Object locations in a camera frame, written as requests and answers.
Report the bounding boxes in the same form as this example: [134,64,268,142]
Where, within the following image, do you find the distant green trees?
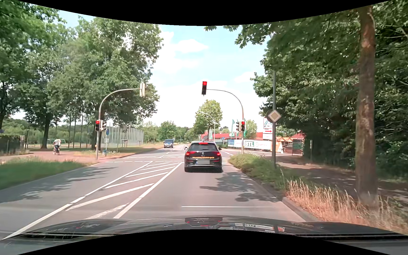
[142,99,258,142]

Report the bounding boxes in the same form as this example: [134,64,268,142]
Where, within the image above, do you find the red roofed building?
[200,132,305,142]

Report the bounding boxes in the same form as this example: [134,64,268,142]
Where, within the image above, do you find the green flags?
[230,119,248,139]

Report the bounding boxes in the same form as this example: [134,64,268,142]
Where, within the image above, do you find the black hatchback car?
[184,140,223,173]

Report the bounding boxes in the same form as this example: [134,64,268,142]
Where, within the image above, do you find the white billboard banner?
[227,139,272,151]

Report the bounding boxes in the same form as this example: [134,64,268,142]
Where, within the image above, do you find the grey asphalt road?
[0,144,305,248]

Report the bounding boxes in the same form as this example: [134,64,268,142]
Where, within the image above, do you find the white sign with red arrow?
[263,118,273,141]

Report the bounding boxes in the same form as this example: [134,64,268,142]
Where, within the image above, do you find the yellow diamond priority sign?
[266,70,282,168]

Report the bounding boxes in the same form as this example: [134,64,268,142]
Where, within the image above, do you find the orange wooden kiosk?
[276,137,305,156]

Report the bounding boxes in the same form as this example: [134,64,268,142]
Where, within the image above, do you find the road markings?
[3,149,272,239]

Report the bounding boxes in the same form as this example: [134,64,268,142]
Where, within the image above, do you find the car's own bonnet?
[0,216,408,255]

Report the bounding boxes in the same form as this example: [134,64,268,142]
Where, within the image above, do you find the dense green trees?
[204,0,408,185]

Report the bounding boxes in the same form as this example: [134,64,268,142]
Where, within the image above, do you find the grass verge with dry grass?
[228,153,408,241]

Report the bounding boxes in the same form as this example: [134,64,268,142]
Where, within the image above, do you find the shaded footpath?
[278,156,408,208]

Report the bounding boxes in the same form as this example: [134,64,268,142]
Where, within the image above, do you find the red paved cycle path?
[0,146,162,166]

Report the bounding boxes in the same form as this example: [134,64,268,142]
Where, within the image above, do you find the row of trees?
[0,0,164,151]

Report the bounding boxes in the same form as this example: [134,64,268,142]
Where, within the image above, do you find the tall brown tree trunk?
[354,6,379,209]

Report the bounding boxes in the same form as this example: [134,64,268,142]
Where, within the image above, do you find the green grass verge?
[0,157,88,197]

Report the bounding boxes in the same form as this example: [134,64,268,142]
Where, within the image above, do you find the curved street lamp post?
[199,111,217,141]

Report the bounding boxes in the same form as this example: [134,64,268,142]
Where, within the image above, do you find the tall wire mesh fence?
[101,126,145,146]

